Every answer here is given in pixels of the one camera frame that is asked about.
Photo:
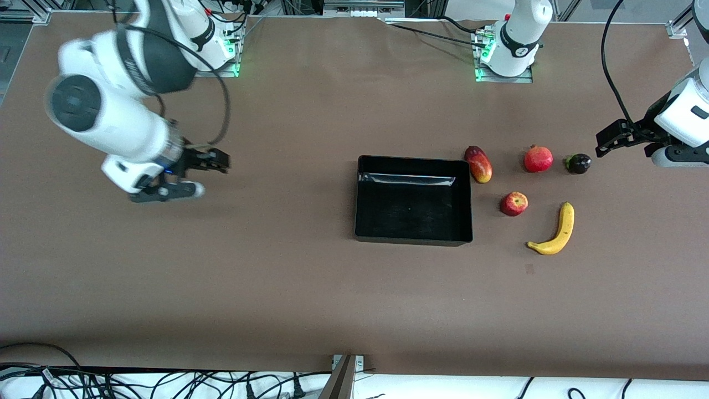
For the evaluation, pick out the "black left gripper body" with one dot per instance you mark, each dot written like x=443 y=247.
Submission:
x=642 y=127

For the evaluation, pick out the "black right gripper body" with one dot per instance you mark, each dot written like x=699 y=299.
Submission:
x=193 y=158

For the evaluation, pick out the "yellow banana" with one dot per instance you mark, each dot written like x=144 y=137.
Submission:
x=564 y=227

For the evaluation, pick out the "red apple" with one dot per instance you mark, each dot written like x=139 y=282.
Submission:
x=514 y=204

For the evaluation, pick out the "black rectangular plastic box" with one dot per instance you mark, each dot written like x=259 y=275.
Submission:
x=412 y=205

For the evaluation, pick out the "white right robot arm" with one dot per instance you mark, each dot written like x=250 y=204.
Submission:
x=122 y=136

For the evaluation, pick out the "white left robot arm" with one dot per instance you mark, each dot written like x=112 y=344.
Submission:
x=520 y=33

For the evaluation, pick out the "dark purple eggplant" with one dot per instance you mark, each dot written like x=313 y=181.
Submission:
x=579 y=164

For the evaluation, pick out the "red pomegranate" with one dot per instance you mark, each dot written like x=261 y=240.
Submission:
x=538 y=159

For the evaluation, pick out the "brown table cover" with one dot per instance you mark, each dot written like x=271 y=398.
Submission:
x=277 y=277

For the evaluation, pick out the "red yellow mango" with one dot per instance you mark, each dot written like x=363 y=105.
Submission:
x=479 y=165

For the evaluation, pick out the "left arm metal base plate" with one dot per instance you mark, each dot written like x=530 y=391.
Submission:
x=520 y=79

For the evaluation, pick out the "aluminium frame with sockets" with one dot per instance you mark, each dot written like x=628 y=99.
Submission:
x=363 y=6

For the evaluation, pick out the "small metal corner bracket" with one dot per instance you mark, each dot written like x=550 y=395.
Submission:
x=359 y=362

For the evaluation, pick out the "aluminium profile post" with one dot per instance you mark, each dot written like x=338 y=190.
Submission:
x=339 y=382

